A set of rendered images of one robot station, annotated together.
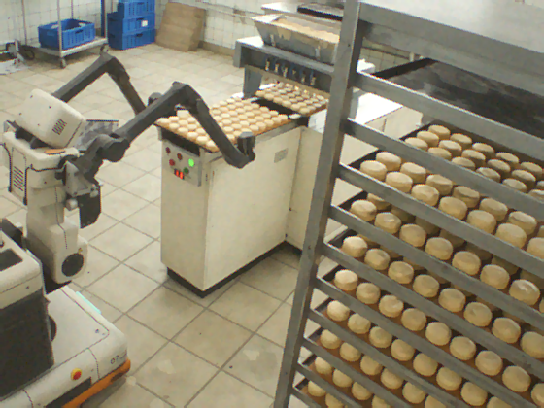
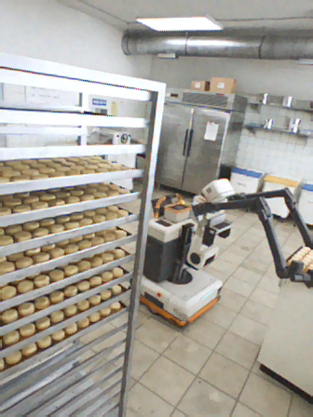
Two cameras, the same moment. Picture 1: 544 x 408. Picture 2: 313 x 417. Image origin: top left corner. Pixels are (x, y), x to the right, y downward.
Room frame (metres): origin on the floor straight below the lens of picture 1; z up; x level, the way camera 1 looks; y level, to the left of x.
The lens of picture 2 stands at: (1.39, -1.48, 1.76)
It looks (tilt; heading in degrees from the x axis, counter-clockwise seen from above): 21 degrees down; 94
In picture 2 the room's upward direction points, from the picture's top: 7 degrees clockwise
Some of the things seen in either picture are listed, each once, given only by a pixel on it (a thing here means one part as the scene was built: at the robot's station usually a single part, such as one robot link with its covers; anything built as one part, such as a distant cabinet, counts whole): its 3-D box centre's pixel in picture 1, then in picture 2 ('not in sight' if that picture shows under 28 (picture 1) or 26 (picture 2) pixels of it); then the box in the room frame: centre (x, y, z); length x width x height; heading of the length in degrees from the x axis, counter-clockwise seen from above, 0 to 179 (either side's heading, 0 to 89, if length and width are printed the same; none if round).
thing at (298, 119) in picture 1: (328, 107); not in sight; (2.94, -0.26, 0.87); 2.01 x 0.03 x 0.07; 144
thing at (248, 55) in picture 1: (299, 81); not in sight; (2.93, -0.08, 1.01); 0.72 x 0.33 x 0.34; 54
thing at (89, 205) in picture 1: (68, 188); (216, 229); (1.73, 0.78, 0.87); 0.28 x 0.16 x 0.22; 55
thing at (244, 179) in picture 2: not in sight; (244, 188); (2.63, 4.40, 0.38); 0.64 x 0.54 x 0.77; 66
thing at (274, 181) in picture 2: not in sight; (278, 196); (3.21, 4.11, 0.38); 0.64 x 0.54 x 0.77; 64
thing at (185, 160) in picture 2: not in sight; (197, 145); (1.59, 4.77, 1.03); 1.40 x 0.90 x 2.05; 153
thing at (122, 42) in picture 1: (128, 35); not in sight; (6.79, 2.10, 0.10); 0.60 x 0.40 x 0.20; 151
